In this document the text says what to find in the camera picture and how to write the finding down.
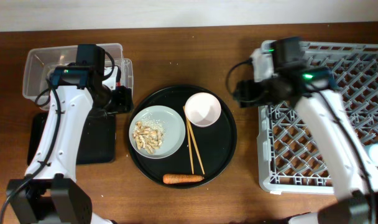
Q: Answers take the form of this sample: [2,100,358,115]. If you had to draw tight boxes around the wooden chopstick right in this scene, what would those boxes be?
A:
[186,118,205,175]

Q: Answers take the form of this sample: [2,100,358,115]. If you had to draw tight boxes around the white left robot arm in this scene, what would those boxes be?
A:
[0,64,133,223]

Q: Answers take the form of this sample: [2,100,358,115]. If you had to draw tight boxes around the grey dishwasher rack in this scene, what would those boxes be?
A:
[257,42,378,195]

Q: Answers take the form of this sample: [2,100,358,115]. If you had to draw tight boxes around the wooden chopstick left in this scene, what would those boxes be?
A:
[183,106,195,174]

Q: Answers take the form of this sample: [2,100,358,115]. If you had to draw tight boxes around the food scraps on plate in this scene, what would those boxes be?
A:
[132,121,164,154]

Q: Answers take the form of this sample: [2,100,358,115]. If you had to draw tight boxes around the round black serving tray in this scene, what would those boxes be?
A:
[128,85,237,189]

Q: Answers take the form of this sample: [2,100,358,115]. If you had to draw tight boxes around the orange carrot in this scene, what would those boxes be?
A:
[163,174,204,184]

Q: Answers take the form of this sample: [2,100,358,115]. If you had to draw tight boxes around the wooden chopstick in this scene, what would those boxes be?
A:
[183,106,195,174]
[186,118,205,175]

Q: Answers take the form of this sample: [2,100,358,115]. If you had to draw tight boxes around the clear plastic bin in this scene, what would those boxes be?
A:
[22,44,133,114]

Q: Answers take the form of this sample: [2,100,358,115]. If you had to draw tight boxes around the black rectangular tray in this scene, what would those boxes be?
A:
[27,113,116,165]

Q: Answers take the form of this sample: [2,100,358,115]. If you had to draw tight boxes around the pink bowl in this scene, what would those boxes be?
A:
[184,92,222,128]

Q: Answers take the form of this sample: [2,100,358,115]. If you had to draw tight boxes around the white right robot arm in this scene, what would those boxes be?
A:
[230,67,378,223]

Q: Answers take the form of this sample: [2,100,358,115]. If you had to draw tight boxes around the grey plate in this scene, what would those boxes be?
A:
[129,106,186,159]

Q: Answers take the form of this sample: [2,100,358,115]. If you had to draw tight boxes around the light blue cup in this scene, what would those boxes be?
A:
[364,144,378,167]

